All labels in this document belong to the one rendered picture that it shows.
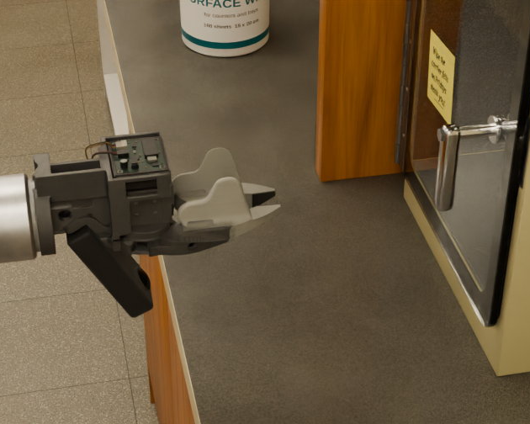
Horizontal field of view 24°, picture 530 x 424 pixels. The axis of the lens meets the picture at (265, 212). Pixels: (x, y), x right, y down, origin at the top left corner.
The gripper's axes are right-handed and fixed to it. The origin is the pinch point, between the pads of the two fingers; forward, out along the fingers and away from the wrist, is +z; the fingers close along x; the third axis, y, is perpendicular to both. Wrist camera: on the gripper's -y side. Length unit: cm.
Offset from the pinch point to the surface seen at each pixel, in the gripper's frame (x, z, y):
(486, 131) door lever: -0.4, 20.5, 5.9
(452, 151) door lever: -0.6, 17.3, 4.2
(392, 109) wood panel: 32.0, 22.2, -11.0
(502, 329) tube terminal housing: -4.7, 22.8, -14.3
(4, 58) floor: 249, -29, -114
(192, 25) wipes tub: 68, 3, -16
